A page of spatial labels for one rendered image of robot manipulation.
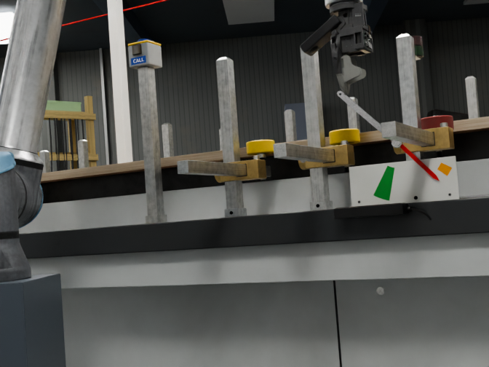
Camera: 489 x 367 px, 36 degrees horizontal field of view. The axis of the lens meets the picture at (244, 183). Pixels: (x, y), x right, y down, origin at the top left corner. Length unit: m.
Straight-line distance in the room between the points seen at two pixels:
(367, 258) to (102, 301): 1.02
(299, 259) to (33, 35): 0.85
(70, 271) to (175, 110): 8.59
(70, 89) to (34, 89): 9.42
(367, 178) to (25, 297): 0.85
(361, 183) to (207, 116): 9.00
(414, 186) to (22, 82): 0.94
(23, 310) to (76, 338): 1.15
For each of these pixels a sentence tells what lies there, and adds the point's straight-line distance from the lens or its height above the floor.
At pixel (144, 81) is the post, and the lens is 2.17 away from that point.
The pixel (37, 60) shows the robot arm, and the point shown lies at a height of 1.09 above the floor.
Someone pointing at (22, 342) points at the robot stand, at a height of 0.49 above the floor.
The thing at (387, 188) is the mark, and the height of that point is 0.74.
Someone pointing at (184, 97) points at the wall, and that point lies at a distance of 10.86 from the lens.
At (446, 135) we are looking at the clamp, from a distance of 1.79.
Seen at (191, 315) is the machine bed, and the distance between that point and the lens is 2.35.
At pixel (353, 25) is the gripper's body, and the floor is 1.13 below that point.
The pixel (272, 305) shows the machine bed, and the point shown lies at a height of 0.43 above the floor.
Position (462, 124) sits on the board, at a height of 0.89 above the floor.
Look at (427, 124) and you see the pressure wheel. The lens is 1.87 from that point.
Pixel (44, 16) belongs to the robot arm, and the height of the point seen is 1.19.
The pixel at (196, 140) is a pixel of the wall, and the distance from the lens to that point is 10.76.
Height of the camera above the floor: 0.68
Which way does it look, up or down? 3 degrees up
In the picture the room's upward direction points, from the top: 4 degrees counter-clockwise
